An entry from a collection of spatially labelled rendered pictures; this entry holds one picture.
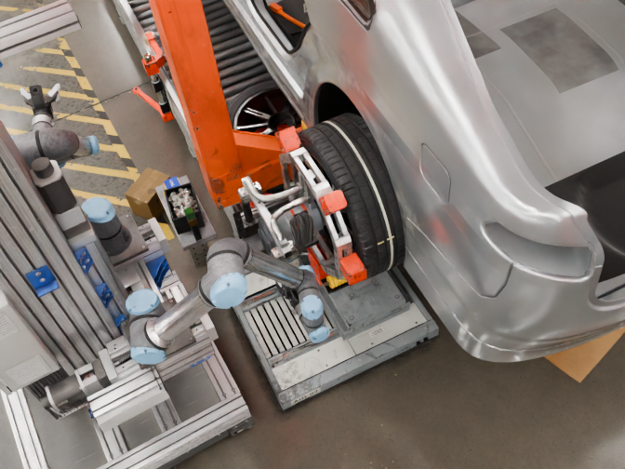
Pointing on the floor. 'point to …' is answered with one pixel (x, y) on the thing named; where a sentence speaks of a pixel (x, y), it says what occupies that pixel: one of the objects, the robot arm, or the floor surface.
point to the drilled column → (199, 254)
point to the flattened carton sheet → (584, 355)
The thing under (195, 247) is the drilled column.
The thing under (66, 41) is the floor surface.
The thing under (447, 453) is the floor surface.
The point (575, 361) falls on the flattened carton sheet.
